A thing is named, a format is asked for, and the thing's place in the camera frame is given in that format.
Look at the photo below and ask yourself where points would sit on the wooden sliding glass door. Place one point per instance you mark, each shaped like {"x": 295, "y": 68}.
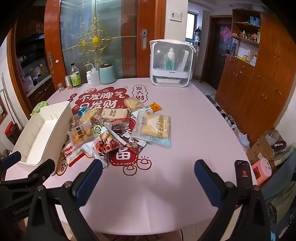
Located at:
{"x": 101, "y": 39}

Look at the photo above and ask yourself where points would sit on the large clear sliced bread bag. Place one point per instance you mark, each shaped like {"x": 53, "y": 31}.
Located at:
{"x": 155, "y": 125}

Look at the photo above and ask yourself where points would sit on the white squeeze bottle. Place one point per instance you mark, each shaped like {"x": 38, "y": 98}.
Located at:
{"x": 93, "y": 76}

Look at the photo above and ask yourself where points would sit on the small metal can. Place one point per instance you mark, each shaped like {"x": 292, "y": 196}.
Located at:
{"x": 68, "y": 82}

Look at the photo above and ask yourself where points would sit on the cardboard box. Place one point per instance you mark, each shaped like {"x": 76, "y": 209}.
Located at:
{"x": 263, "y": 146}

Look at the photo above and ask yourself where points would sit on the orange snack packet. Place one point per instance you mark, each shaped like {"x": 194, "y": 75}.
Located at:
{"x": 154, "y": 107}

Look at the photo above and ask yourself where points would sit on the black smartphone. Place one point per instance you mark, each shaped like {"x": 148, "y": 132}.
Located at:
{"x": 242, "y": 173}

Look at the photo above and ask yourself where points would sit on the wooden wall cabinet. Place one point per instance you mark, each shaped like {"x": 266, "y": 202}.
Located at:
{"x": 259, "y": 76}

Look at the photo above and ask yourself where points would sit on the green label snack packet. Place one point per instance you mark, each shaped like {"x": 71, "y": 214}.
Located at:
{"x": 97, "y": 130}

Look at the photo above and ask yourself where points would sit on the white plastic organizer box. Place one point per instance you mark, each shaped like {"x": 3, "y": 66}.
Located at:
{"x": 41, "y": 136}

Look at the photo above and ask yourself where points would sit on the dark wooden entry door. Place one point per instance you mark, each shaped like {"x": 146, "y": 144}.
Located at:
{"x": 215, "y": 48}

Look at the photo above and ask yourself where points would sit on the walnut snack packet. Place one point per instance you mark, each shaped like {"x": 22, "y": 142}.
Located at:
{"x": 74, "y": 122}

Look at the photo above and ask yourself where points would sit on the grey green clothing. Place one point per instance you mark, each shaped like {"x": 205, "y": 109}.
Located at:
{"x": 282, "y": 185}

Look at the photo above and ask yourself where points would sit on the white clear storage box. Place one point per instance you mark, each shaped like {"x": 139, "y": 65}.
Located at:
{"x": 172, "y": 62}

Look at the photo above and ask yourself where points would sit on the row of shoes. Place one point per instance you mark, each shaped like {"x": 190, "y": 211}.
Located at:
{"x": 227, "y": 118}

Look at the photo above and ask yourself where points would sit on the green wet wipes pack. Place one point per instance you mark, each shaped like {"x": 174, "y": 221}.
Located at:
{"x": 39, "y": 108}

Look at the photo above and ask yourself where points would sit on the red and white snack packet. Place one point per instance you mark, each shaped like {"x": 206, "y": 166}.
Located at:
{"x": 107, "y": 146}

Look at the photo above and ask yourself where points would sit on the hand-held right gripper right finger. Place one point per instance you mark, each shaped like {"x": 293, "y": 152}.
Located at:
{"x": 208, "y": 183}

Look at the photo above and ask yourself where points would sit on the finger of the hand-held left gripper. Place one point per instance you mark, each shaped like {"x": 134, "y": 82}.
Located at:
{"x": 44, "y": 168}
{"x": 10, "y": 158}

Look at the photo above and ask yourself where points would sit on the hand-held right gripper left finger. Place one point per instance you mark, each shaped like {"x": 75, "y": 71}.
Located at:
{"x": 89, "y": 178}

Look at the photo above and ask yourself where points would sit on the red cookie packet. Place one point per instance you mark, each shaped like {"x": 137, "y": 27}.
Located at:
{"x": 71, "y": 154}

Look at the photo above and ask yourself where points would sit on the white stick snack packet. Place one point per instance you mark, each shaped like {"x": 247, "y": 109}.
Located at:
{"x": 114, "y": 134}

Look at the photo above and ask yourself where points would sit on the glass bottle green label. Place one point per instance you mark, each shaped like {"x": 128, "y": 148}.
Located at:
{"x": 75, "y": 77}

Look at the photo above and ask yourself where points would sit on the orange fried bites packet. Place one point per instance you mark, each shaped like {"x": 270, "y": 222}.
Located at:
{"x": 81, "y": 135}

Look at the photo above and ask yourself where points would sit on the small glass jar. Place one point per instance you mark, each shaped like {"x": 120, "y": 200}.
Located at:
{"x": 60, "y": 88}

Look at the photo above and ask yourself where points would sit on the dark red snack packet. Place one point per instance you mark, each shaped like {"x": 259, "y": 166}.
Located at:
{"x": 118, "y": 125}

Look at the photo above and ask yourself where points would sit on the red lidded jar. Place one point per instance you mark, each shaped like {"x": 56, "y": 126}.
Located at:
{"x": 10, "y": 128}

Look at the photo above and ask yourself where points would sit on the beige paper-look snack packet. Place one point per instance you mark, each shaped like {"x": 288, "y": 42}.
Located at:
{"x": 115, "y": 113}

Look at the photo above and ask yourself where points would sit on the dark brown snack packet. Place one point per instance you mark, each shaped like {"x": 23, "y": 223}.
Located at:
{"x": 136, "y": 146}

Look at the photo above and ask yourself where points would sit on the clear white snack packet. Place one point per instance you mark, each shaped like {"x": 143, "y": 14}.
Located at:
{"x": 92, "y": 153}

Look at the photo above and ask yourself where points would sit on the white wall panel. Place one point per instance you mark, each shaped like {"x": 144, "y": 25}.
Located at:
{"x": 175, "y": 16}

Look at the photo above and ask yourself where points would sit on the clear rice crisp cake packet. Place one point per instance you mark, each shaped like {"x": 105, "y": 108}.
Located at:
{"x": 133, "y": 103}

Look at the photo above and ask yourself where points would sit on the mint green canister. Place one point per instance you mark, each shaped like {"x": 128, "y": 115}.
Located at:
{"x": 107, "y": 74}

